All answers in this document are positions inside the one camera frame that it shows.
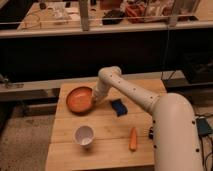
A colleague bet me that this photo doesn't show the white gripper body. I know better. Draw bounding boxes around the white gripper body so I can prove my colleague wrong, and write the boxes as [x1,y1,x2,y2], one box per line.
[92,84,109,105]

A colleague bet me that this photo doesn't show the orange ceramic bowl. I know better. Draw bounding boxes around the orange ceramic bowl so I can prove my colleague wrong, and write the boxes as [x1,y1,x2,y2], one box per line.
[66,86,93,114]

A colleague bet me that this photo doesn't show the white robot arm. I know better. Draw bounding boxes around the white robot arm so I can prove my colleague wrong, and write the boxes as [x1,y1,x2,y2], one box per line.
[93,66,204,171]

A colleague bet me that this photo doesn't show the white cup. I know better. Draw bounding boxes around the white cup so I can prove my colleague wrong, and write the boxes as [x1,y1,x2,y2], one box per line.
[74,125,94,148]

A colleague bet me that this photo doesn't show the orange carrot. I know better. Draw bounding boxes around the orange carrot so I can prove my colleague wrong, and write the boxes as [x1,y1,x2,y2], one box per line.
[129,127,137,151]

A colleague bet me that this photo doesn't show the black bag on shelf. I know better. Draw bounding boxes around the black bag on shelf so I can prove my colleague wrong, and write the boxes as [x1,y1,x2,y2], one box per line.
[102,10,125,25]

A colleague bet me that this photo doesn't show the black cylindrical object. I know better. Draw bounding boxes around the black cylindrical object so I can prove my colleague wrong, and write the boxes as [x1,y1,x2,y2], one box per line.
[148,127,154,139]

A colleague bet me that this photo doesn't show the red cloth on shelf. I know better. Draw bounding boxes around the red cloth on shelf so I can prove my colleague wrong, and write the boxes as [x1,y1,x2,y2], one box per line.
[125,4,145,23]

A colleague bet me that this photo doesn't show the blue device on floor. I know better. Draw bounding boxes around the blue device on floor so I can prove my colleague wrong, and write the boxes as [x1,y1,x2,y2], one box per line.
[196,118,213,136]

